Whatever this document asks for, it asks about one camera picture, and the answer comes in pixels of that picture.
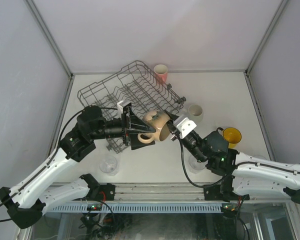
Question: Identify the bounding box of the clear glass right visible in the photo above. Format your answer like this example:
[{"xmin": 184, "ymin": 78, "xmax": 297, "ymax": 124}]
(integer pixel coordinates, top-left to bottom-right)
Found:
[{"xmin": 252, "ymin": 155, "xmax": 267, "ymax": 162}]

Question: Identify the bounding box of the beige ceramic mug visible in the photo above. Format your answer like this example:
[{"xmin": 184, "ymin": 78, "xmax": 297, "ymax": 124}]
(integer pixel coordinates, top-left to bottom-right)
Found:
[{"xmin": 137, "ymin": 110, "xmax": 171, "ymax": 144}]

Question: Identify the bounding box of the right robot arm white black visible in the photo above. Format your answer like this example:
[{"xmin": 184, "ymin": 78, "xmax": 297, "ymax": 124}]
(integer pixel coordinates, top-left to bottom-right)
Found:
[{"xmin": 166, "ymin": 113, "xmax": 300, "ymax": 205}]

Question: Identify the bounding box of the clear glass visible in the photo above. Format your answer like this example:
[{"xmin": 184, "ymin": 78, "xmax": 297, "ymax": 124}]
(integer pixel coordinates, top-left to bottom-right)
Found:
[
  {"xmin": 99, "ymin": 155, "xmax": 119, "ymax": 176},
  {"xmin": 188, "ymin": 155, "xmax": 206, "ymax": 174},
  {"xmin": 252, "ymin": 155, "xmax": 267, "ymax": 162}
]

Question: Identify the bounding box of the clear glass middle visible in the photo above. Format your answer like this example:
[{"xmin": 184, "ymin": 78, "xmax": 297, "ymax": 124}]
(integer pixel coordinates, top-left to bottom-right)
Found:
[{"xmin": 188, "ymin": 155, "xmax": 206, "ymax": 174}]

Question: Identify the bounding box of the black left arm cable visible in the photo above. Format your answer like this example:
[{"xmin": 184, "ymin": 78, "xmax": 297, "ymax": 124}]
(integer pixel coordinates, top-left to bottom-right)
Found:
[{"xmin": 0, "ymin": 106, "xmax": 118, "ymax": 223}]

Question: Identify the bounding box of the white speckled ceramic mug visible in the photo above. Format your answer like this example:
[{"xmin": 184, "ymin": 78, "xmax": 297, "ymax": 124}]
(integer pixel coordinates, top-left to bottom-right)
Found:
[{"xmin": 187, "ymin": 104, "xmax": 204, "ymax": 124}]

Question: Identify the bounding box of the pink ceramic cup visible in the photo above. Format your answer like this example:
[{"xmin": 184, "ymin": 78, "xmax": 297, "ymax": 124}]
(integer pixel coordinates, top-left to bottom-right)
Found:
[{"xmin": 153, "ymin": 64, "xmax": 168, "ymax": 83}]

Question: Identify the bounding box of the blue slotted cable duct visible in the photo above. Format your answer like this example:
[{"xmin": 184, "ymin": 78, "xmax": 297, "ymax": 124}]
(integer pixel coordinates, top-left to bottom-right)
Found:
[{"xmin": 49, "ymin": 202, "xmax": 223, "ymax": 214}]

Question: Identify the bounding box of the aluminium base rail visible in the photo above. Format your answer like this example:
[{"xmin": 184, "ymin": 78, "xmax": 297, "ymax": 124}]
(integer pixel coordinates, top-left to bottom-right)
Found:
[{"xmin": 49, "ymin": 182, "xmax": 293, "ymax": 204}]

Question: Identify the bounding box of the grey wire dish rack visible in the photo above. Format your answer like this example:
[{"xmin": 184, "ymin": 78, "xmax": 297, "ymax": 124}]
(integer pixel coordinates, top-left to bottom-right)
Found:
[{"xmin": 77, "ymin": 59, "xmax": 187, "ymax": 154}]

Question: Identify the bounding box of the clear glass left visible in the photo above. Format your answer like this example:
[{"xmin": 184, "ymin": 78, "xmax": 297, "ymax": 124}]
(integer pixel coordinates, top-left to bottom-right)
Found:
[{"xmin": 99, "ymin": 155, "xmax": 119, "ymax": 176}]

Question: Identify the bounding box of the yellow mug black handle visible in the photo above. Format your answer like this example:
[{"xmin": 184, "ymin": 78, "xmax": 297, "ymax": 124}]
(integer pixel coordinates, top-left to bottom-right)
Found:
[{"xmin": 216, "ymin": 127, "xmax": 242, "ymax": 149}]

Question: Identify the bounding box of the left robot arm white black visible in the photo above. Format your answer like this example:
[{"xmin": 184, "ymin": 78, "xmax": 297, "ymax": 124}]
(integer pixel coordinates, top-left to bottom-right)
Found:
[{"xmin": 0, "ymin": 103, "xmax": 156, "ymax": 229}]

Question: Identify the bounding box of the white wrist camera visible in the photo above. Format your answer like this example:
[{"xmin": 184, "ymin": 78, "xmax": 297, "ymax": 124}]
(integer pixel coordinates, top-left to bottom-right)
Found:
[
  {"xmin": 116, "ymin": 99, "xmax": 131, "ymax": 114},
  {"xmin": 180, "ymin": 115, "xmax": 197, "ymax": 139}
]

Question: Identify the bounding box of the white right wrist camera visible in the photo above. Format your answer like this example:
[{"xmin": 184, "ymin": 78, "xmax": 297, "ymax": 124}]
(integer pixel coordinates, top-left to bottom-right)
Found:
[{"xmin": 180, "ymin": 115, "xmax": 197, "ymax": 139}]

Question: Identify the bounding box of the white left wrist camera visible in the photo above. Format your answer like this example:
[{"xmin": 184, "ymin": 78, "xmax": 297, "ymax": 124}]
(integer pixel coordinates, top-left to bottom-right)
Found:
[{"xmin": 116, "ymin": 99, "xmax": 131, "ymax": 114}]

